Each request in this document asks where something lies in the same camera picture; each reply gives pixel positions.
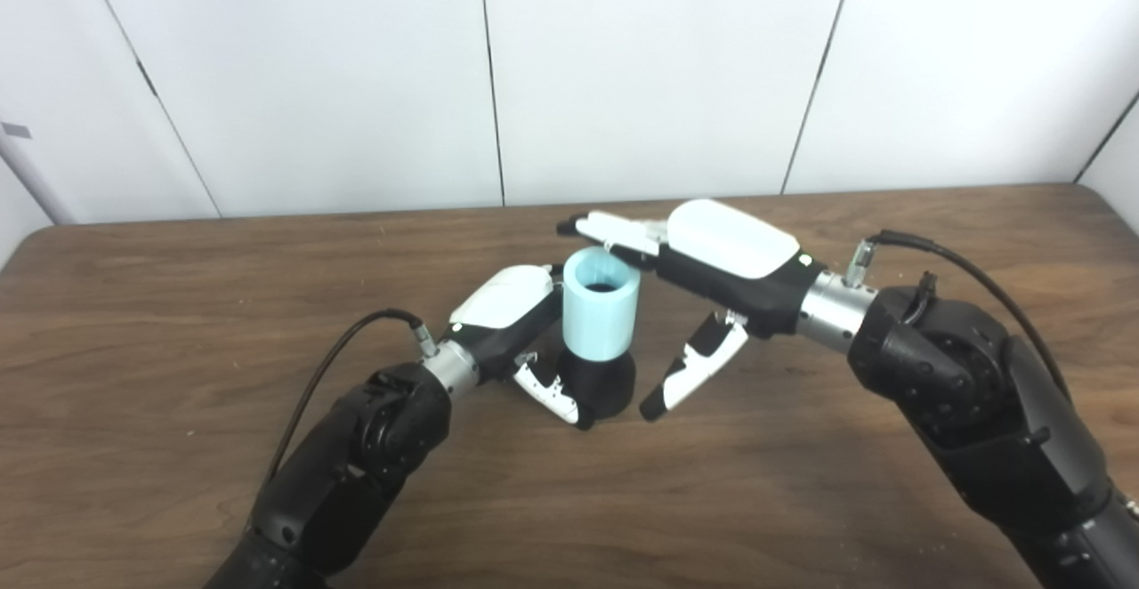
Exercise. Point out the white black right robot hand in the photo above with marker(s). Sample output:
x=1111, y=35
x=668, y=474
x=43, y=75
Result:
x=730, y=242

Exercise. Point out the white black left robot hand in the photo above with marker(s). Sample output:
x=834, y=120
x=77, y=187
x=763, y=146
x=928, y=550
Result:
x=503, y=304

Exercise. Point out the black flared nozzle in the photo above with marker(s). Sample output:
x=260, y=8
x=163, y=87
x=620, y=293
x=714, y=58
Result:
x=609, y=384

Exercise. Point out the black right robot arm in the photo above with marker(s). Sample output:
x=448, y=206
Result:
x=979, y=402

